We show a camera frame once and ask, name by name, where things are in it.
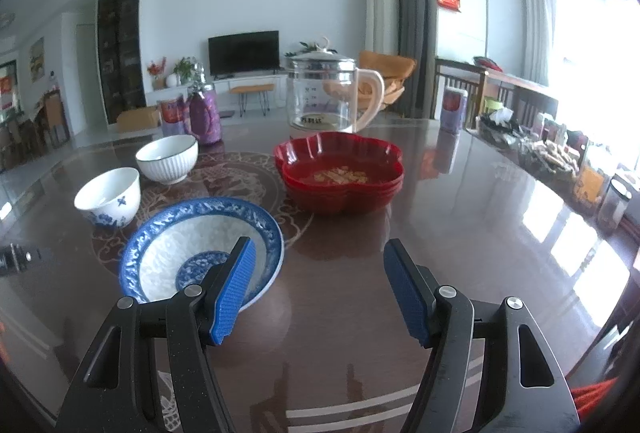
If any orange lounge chair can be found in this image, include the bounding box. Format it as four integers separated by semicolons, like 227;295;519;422
359;50;418;114

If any framed wall painting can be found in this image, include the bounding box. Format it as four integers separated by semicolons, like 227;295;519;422
29;37;46;81

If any wooden stool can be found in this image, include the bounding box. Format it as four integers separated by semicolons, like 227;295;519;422
229;84;276;118

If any white television cabinet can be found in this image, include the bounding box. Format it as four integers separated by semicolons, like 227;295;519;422
145;73;291;114

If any white ribbed bowl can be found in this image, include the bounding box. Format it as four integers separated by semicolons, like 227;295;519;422
135;134;199;185

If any glass electric kettle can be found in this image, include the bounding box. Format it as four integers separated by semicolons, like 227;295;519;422
285;35;386;136

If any leafy potted plant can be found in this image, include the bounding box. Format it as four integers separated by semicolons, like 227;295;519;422
172;57;198;86

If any blue and white plate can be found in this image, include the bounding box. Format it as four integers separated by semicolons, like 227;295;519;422
118;197;285;305

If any orange filled jar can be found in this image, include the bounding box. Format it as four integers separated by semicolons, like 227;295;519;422
574;153;608;214

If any purple thermos flask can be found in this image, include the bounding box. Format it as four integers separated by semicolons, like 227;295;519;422
186;63;222;146

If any black television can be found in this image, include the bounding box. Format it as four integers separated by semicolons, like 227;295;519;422
208;31;280;76

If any white curtain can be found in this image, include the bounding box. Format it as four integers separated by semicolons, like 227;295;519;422
520;0;566;88

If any red cloth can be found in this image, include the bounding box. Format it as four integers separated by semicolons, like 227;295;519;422
570;375;626;419

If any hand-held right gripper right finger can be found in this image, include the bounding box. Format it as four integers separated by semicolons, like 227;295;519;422
384;239;581;433

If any pile of snack packets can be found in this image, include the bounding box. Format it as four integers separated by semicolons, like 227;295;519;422
475;108;586;184

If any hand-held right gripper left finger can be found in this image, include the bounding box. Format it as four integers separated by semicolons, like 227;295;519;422
56;236;257;433

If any cardboard box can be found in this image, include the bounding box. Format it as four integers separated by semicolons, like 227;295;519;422
116;108;162;132

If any grey curtain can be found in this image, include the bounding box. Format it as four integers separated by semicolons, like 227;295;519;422
385;0;441;118

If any black decorative wall panel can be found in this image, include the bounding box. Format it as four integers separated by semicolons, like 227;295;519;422
97;0;147;114

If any white standing air conditioner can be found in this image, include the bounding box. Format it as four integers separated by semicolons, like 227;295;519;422
366;0;401;56

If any white bowl with blue print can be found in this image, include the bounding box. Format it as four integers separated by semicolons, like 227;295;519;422
74;167;141;228

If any red flower bouquet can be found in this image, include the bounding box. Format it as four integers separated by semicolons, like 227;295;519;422
147;58;167;90

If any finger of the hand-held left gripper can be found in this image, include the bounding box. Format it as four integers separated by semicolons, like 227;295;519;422
0;244;42;276

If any green potted plant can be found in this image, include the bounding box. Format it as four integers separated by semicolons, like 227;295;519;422
286;40;326;58

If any glass jar with metal lid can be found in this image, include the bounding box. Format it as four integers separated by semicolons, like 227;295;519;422
597;178;630;234

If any wooden bench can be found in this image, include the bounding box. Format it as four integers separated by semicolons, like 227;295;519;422
434;58;558;128

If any wooden dining chair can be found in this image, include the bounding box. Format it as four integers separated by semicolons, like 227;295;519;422
30;85;71;148

